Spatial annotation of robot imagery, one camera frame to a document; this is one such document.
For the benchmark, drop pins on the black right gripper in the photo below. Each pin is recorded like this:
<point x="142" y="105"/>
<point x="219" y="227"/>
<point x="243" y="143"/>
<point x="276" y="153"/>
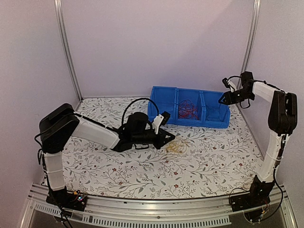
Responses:
<point x="230" y="99"/>

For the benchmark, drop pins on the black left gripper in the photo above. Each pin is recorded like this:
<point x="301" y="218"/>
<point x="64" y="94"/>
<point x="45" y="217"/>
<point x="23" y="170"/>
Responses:
<point x="162" y="140"/>

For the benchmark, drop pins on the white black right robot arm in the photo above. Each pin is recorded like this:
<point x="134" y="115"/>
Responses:
<point x="282" y="117"/>

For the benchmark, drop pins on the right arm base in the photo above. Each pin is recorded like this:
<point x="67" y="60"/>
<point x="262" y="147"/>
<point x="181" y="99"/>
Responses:
<point x="257" y="196"/>

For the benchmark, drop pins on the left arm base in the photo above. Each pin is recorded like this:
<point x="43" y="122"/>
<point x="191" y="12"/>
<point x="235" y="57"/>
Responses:
<point x="69" y="200"/>

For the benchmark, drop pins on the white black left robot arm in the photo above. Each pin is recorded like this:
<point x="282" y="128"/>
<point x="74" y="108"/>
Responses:
<point x="59" y="126"/>

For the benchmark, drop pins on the blue three-compartment plastic bin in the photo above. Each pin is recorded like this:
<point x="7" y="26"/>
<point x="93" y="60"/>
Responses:
<point x="191" y="107"/>

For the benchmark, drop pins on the floral patterned tablecloth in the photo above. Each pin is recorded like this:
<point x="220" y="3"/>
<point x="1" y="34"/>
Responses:
<point x="199" y="162"/>

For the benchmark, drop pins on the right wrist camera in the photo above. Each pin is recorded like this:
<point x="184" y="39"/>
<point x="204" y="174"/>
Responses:
<point x="229" y="84"/>

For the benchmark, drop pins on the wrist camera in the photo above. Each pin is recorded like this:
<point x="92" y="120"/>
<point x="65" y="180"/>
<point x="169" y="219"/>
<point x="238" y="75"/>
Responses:
<point x="229" y="84"/>
<point x="160" y="119"/>

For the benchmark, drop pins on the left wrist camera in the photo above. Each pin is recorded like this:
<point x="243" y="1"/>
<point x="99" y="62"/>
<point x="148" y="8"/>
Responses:
<point x="160" y="119"/>

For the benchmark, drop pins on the aluminium frame post right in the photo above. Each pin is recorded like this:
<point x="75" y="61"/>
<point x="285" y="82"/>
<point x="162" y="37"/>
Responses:
<point x="251" y="35"/>

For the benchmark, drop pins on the aluminium frame post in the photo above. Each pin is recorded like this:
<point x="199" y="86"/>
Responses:
<point x="251" y="35"/>
<point x="66" y="49"/>

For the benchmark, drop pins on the aluminium front rail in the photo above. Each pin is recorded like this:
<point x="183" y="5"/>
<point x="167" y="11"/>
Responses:
<point x="107" y="212"/>

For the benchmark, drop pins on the aluminium frame post left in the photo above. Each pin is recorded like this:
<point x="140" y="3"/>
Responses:
<point x="66" y="49"/>

